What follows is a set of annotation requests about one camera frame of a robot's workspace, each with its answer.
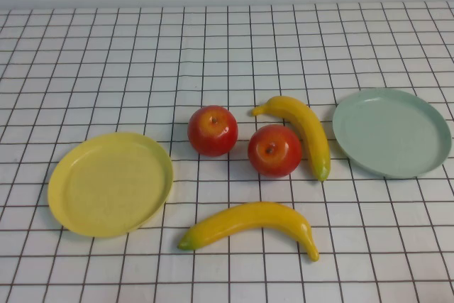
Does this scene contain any pale green round plate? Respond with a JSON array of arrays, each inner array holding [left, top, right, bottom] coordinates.
[[332, 87, 453, 180]]

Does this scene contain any yellow round plate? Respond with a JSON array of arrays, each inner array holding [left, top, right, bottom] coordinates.
[[48, 131, 175, 238]]

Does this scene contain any white grid tablecloth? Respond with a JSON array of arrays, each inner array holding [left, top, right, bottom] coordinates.
[[0, 0, 454, 303]]

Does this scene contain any yellow banana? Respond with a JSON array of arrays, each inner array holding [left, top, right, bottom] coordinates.
[[177, 201, 320, 263], [251, 95, 332, 182]]

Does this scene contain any red apple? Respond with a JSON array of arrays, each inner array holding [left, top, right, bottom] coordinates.
[[187, 104, 239, 158], [247, 124, 304, 178]]

